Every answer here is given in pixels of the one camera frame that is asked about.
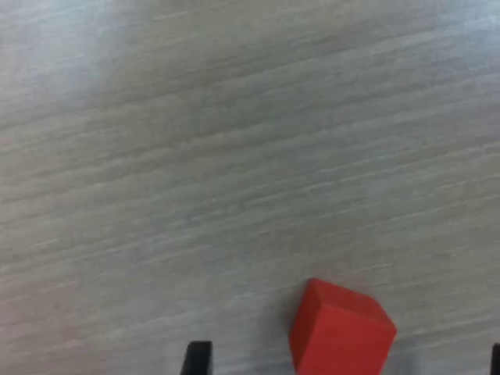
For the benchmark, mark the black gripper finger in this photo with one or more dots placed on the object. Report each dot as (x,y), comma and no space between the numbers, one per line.
(496,361)
(198,357)

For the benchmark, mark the small red cube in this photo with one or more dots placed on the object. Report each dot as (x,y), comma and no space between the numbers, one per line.
(340,336)

